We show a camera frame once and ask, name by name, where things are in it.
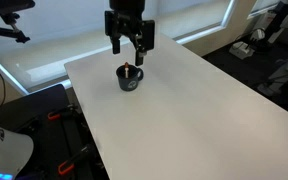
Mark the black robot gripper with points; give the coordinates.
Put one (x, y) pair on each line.
(127, 10)

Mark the red marker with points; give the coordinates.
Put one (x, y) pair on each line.
(126, 70)

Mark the dark green mug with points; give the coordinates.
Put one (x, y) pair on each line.
(129, 84)

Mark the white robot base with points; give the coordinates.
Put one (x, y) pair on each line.
(4, 150)

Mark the white framed window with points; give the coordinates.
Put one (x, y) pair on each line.
(200, 33)

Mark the white floor device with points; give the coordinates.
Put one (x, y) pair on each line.
(240, 50)

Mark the dark side table slab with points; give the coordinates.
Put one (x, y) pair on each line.
(24, 106)

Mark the black perforated breadboard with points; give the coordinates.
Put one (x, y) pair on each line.
(50, 140)

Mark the black and white machine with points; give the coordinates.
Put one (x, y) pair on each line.
(279, 16)

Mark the grey equipment stand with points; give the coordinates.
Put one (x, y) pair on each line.
(284, 75)

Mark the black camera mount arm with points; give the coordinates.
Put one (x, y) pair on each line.
(4, 5)

